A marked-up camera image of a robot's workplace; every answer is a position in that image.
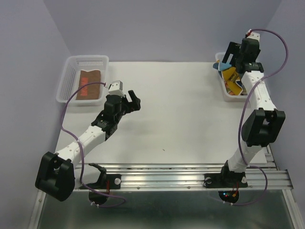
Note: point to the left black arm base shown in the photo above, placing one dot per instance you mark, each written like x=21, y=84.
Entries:
x=97, y=177

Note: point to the left white plastic basket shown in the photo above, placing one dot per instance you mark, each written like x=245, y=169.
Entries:
x=69, y=82

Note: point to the orange pink patterned towel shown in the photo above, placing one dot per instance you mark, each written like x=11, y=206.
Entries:
x=235, y=88

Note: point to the light blue spotted towel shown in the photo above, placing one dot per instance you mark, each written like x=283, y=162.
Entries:
x=220, y=66

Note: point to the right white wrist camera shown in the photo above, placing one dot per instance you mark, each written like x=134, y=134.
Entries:
x=252, y=35

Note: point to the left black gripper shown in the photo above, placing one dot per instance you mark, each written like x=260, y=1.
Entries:
x=134, y=105

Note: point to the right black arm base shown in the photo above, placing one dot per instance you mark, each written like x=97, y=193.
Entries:
x=225, y=179

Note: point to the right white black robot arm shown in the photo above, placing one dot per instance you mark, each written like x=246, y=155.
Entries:
x=265, y=121

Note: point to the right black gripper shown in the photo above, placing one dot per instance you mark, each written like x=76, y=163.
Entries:
x=233, y=48

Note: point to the aluminium mounting rail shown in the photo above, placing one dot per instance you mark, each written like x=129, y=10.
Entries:
x=189, y=177

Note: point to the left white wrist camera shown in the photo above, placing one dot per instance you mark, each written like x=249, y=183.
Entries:
x=116, y=88

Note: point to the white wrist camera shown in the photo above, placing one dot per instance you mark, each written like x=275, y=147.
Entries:
x=116, y=88
x=252, y=35

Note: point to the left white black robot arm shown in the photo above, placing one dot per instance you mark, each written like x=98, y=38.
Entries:
x=57, y=175

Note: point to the blue yellow tiger towel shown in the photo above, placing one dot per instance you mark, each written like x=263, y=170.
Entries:
x=230, y=75

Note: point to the white plastic basket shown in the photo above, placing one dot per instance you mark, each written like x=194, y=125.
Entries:
x=69, y=82
x=227, y=97

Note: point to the right white plastic basket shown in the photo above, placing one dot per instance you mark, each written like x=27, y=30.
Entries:
x=227, y=97

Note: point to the brown orange towel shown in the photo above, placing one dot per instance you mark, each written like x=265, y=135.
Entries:
x=92, y=91

